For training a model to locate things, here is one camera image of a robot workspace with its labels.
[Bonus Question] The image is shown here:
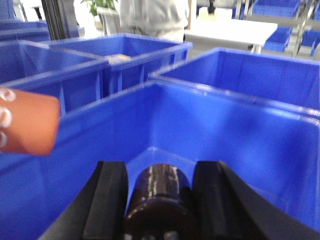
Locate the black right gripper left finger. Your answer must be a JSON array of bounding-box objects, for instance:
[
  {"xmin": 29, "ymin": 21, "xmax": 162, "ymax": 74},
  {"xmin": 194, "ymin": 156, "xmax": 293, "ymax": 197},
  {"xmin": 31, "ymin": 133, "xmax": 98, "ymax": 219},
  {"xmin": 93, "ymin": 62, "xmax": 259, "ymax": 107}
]
[{"xmin": 40, "ymin": 161, "xmax": 129, "ymax": 240}]

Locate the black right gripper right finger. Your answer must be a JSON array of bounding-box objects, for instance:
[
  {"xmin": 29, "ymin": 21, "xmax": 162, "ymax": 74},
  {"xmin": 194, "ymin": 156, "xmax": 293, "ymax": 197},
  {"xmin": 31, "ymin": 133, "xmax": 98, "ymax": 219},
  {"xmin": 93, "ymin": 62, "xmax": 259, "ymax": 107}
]
[{"xmin": 192, "ymin": 161, "xmax": 320, "ymax": 240}]

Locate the dark brown cylindrical capacitor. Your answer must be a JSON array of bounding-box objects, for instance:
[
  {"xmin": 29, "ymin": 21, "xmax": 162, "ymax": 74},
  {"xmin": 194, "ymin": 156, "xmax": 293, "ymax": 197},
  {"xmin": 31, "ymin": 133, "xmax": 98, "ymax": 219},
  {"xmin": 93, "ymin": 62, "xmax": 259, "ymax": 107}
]
[{"xmin": 123, "ymin": 163, "xmax": 200, "ymax": 240}]

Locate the orange cylindrical capacitor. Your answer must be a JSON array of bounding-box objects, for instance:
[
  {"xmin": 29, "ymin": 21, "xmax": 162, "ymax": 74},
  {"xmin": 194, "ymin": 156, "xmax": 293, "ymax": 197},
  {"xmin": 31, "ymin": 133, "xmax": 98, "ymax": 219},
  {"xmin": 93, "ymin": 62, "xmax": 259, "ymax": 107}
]
[{"xmin": 0, "ymin": 87, "xmax": 61, "ymax": 156}]

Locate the near blue plastic bin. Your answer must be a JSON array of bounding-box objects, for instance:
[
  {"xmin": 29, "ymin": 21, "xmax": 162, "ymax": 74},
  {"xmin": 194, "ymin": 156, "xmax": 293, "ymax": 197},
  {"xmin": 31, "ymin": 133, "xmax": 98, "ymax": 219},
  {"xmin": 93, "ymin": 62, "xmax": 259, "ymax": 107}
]
[{"xmin": 0, "ymin": 80, "xmax": 320, "ymax": 240}]

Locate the left blue bin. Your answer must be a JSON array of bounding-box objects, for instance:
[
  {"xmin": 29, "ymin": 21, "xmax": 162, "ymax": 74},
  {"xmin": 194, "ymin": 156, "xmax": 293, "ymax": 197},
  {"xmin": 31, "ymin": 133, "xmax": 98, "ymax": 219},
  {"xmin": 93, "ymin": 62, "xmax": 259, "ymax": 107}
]
[{"xmin": 0, "ymin": 40, "xmax": 106, "ymax": 115}]

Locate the right rear blue bin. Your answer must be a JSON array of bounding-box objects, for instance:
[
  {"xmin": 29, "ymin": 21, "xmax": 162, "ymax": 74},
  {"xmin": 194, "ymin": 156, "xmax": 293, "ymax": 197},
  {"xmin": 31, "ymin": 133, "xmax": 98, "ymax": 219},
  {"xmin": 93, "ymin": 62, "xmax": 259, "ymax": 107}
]
[{"xmin": 148, "ymin": 47, "xmax": 320, "ymax": 110}]

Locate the middle rear blue bin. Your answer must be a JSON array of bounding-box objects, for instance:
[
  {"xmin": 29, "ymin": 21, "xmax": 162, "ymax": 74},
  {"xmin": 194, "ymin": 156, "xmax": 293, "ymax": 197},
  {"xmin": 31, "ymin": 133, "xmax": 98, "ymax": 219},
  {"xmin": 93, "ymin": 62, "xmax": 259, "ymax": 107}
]
[{"xmin": 48, "ymin": 33, "xmax": 193, "ymax": 97}]

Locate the white background table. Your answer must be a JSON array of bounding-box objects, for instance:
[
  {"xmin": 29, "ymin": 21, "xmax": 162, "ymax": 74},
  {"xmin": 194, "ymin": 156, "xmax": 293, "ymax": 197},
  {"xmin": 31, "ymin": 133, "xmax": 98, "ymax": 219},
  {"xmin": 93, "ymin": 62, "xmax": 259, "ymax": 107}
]
[{"xmin": 185, "ymin": 19, "xmax": 278, "ymax": 53}]

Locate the person in grey clothes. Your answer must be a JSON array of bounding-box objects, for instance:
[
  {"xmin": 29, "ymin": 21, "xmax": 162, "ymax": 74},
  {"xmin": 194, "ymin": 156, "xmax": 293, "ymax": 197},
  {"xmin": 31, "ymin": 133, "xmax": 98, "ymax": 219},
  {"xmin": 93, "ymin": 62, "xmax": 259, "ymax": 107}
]
[{"xmin": 119, "ymin": 0, "xmax": 190, "ymax": 43}]

